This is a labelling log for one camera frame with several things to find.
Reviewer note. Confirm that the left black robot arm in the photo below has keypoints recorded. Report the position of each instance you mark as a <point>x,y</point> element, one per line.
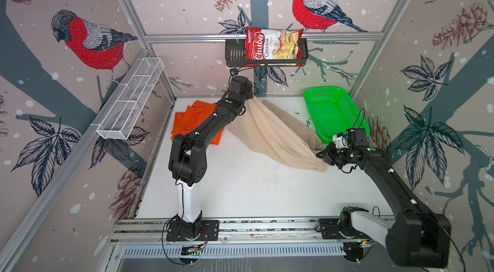
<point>188,163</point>

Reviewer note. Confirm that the orange shorts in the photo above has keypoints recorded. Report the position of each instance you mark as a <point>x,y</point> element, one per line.
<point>194,115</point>

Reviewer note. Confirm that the green plastic basket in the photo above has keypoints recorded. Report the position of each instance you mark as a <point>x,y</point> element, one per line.
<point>333,111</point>

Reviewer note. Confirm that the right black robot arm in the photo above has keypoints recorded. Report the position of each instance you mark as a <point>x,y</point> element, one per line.
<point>417,237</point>

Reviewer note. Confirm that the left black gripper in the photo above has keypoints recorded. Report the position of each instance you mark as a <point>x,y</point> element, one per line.
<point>249,94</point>

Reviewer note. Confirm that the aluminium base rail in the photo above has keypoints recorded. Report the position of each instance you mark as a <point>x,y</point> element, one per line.
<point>231,230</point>

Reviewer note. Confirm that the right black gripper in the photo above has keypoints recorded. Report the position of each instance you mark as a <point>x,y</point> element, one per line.
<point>326,154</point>

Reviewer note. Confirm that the black wall basket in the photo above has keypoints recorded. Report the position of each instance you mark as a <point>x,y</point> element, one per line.
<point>235,56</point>

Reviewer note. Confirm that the red cassava chips bag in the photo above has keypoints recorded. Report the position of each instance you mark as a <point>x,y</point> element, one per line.
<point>268,44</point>

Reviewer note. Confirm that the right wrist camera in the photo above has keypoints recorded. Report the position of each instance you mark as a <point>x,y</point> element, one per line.
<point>340,141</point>

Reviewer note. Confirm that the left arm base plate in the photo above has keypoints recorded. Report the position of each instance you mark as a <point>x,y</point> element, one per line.
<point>179,230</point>

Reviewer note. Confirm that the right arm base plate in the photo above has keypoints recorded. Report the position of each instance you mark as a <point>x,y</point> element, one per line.
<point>334,228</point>

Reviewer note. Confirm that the beige shorts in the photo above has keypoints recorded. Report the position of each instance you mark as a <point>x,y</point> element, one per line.
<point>267,129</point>

